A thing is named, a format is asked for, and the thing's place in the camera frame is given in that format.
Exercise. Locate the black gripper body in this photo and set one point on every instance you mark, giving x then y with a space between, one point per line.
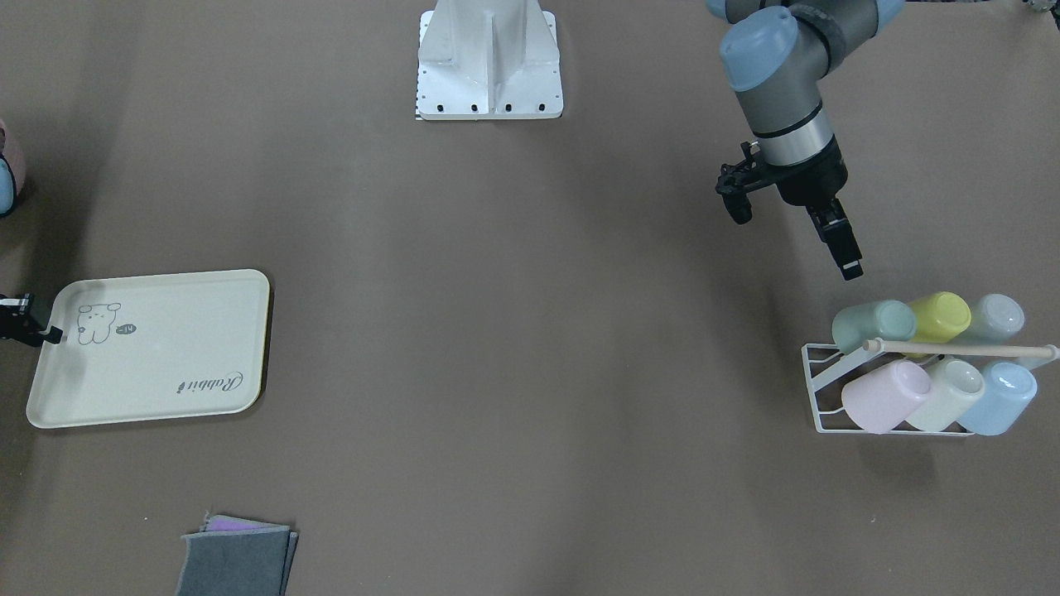
811 180

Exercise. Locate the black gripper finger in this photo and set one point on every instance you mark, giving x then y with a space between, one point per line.
835 230
26 322

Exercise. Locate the green cup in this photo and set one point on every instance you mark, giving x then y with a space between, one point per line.
883 319

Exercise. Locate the cream rabbit tray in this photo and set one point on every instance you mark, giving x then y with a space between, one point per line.
146 348

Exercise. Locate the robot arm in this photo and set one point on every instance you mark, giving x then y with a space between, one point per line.
774 55

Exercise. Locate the yellow cup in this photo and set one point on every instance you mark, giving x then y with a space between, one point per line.
939 318

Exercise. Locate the pink cup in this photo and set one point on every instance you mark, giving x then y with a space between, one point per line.
882 399

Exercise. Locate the pale grey-blue cup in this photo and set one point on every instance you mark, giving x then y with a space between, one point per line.
994 319

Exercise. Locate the cream white cup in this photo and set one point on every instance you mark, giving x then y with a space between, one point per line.
956 385

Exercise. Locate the light blue cup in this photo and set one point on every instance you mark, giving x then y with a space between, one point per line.
1009 389

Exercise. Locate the purple cloth underneath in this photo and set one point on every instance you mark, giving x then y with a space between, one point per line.
222 523

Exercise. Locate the grey folded cloth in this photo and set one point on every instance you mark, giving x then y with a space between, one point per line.
253 562

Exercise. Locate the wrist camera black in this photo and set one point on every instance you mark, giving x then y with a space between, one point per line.
736 182

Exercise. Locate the white wire cup rack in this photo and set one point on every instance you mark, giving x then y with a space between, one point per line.
824 365

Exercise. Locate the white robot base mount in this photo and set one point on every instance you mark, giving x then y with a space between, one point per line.
488 60

